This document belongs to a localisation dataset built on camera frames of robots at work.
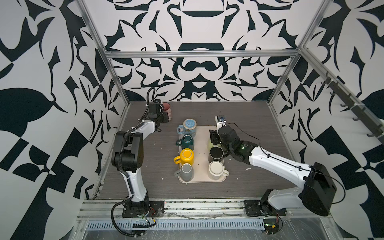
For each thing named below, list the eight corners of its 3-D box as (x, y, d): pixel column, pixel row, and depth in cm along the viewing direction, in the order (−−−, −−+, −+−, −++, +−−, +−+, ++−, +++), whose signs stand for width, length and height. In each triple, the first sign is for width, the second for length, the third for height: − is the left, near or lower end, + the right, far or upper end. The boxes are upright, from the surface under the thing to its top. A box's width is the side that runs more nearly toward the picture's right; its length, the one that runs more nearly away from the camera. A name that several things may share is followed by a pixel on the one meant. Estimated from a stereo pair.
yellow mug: (175, 165, 89) (174, 159, 82) (176, 154, 93) (175, 148, 87) (193, 165, 89) (193, 159, 82) (193, 154, 93) (193, 148, 87)
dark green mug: (176, 150, 95) (175, 142, 87) (177, 142, 98) (175, 134, 90) (193, 150, 95) (193, 142, 87) (193, 142, 98) (193, 134, 90)
